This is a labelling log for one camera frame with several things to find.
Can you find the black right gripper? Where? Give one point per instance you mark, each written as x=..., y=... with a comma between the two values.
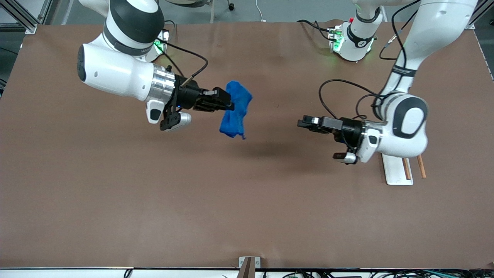
x=188, y=96

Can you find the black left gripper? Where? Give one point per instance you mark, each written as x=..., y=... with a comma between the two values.
x=352, y=130

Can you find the blue microfibre towel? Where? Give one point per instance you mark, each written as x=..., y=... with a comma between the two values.
x=236, y=112

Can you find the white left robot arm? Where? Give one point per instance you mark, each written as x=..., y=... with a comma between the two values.
x=409, y=116

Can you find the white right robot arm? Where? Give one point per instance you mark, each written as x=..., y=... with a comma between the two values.
x=115, y=73

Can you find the white towel rack wooden bars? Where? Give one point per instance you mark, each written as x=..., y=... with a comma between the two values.
x=395, y=173

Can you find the brown table cover sheet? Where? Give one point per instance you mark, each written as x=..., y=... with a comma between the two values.
x=247, y=193

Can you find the office chair base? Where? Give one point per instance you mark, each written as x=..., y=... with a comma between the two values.
x=193, y=3

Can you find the grey metal bracket brown post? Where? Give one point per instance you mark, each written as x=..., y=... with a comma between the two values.
x=249, y=265

